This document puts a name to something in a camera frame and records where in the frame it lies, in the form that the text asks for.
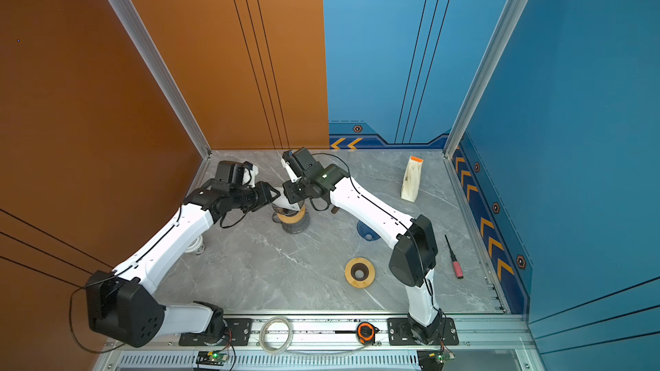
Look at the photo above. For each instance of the green circuit board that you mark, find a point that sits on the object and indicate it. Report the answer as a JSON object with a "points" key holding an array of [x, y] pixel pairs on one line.
{"points": [[433, 360], [212, 359]]}

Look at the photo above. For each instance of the blue ribbed dripper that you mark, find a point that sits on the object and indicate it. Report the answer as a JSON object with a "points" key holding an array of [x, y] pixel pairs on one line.
{"points": [[366, 232]]}

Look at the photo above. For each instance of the aluminium corner post left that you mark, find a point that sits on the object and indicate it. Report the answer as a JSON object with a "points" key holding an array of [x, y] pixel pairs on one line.
{"points": [[133, 24]]}

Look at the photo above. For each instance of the aluminium corner post right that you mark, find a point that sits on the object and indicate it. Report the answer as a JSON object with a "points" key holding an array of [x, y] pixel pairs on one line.
{"points": [[502, 33]]}

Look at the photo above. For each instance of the coffee filter paper pack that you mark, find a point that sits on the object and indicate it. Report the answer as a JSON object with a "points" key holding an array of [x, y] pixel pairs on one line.
{"points": [[412, 179]]}

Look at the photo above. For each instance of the green circuit board left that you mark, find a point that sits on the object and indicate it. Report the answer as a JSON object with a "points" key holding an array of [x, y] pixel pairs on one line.
{"points": [[212, 359]]}

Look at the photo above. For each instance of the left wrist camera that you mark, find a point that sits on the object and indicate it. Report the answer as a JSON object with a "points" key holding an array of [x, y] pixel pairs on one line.
{"points": [[236, 174]]}

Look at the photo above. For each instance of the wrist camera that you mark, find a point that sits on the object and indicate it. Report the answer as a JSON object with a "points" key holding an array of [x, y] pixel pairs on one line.
{"points": [[300, 163], [236, 174]]}

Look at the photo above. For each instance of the grey glass carafe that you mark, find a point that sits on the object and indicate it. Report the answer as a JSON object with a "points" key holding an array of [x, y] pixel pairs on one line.
{"points": [[292, 228]]}

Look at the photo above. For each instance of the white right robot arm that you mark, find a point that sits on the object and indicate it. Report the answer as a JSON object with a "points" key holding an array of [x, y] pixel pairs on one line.
{"points": [[412, 240]]}

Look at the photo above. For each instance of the green circuit board right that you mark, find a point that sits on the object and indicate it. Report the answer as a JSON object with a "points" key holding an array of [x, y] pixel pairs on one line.
{"points": [[433, 360]]}

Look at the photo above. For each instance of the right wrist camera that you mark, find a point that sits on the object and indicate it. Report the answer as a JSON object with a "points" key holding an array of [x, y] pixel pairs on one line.
{"points": [[300, 163]]}

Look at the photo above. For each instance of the aluminium corner post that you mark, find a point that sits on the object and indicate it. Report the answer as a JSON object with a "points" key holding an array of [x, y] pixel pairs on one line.
{"points": [[133, 24], [502, 33]]}

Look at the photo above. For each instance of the red handled screwdriver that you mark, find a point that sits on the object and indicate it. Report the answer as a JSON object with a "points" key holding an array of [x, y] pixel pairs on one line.
{"points": [[454, 261]]}

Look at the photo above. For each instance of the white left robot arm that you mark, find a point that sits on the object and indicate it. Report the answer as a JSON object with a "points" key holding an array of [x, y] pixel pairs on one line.
{"points": [[121, 303]]}

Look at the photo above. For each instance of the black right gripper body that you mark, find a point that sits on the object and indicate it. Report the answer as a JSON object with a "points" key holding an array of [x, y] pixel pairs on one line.
{"points": [[298, 191]]}

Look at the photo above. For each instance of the white paper coffee filter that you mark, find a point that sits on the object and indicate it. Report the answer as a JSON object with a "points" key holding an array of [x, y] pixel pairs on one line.
{"points": [[283, 203]]}

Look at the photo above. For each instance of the orange black tape measure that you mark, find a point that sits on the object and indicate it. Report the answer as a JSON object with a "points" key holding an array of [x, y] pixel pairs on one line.
{"points": [[366, 333]]}

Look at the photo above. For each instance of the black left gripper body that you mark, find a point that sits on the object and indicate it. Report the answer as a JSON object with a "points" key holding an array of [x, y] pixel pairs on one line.
{"points": [[251, 199]]}

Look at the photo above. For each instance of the clear coiled tube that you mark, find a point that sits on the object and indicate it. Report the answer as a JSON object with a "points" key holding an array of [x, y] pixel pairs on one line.
{"points": [[276, 336]]}

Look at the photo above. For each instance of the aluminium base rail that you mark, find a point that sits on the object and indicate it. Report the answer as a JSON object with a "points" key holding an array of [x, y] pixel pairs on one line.
{"points": [[328, 341]]}

